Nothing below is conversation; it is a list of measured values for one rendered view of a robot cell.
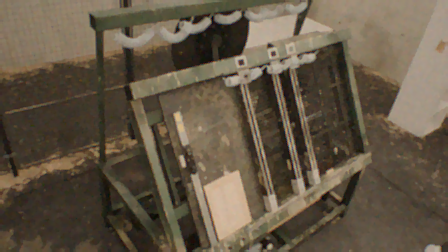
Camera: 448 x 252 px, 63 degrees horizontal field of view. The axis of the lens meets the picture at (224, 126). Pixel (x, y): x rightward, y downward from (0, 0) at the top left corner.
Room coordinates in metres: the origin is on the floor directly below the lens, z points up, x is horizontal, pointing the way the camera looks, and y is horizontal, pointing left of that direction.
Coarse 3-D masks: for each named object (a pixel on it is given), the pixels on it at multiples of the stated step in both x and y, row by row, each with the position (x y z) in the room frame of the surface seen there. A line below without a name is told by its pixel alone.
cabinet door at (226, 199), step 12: (216, 180) 1.87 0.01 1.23; (228, 180) 1.91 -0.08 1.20; (240, 180) 1.96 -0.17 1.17; (204, 192) 1.78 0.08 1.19; (216, 192) 1.81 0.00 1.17; (228, 192) 1.86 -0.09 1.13; (240, 192) 1.91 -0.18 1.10; (216, 204) 1.76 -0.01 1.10; (228, 204) 1.81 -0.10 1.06; (240, 204) 1.86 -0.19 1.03; (216, 216) 1.71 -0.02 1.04; (228, 216) 1.76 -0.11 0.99; (240, 216) 1.81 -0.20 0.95; (216, 228) 1.67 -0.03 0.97; (228, 228) 1.71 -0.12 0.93
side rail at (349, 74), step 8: (344, 48) 3.24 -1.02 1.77; (344, 56) 3.21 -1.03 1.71; (344, 64) 3.19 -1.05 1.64; (344, 72) 3.18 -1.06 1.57; (352, 72) 3.18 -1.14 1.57; (352, 80) 3.14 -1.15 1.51; (352, 88) 3.09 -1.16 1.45; (352, 96) 3.06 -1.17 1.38; (352, 104) 3.04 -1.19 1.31; (352, 112) 3.02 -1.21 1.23; (360, 112) 3.03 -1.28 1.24; (360, 120) 2.98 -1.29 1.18; (360, 128) 2.94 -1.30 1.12; (360, 136) 2.91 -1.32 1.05; (360, 144) 2.89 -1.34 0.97
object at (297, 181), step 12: (276, 48) 2.64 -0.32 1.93; (276, 60) 2.58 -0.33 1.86; (288, 60) 2.50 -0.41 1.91; (276, 84) 2.53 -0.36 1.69; (276, 96) 2.48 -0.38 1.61; (276, 108) 2.46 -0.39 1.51; (288, 132) 2.38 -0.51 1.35; (288, 144) 2.32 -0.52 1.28; (288, 156) 2.30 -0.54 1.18; (300, 180) 2.21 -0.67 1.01; (300, 192) 2.16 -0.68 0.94
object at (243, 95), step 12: (240, 72) 2.33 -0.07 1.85; (252, 72) 2.28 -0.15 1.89; (240, 84) 2.31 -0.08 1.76; (240, 96) 2.30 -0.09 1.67; (240, 108) 2.29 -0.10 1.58; (252, 108) 2.28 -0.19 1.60; (252, 120) 2.24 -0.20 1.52; (252, 132) 2.18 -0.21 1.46; (252, 144) 2.16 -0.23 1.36; (252, 156) 2.14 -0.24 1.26; (264, 156) 2.13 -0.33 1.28; (264, 168) 2.09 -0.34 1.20; (264, 180) 2.03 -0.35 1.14; (264, 192) 2.01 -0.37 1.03; (276, 204) 1.98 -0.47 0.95
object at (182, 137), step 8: (176, 112) 1.95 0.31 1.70; (176, 120) 1.91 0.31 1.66; (176, 128) 1.90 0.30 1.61; (184, 128) 1.92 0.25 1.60; (184, 136) 1.89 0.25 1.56; (184, 144) 1.86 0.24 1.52; (184, 152) 1.83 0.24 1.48; (192, 176) 1.76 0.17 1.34; (200, 184) 1.76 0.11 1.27; (200, 192) 1.73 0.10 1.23; (200, 200) 1.70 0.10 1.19; (200, 208) 1.67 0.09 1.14; (208, 216) 1.67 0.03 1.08; (208, 224) 1.64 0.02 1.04; (208, 232) 1.60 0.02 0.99; (208, 240) 1.59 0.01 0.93; (216, 240) 1.60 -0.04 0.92
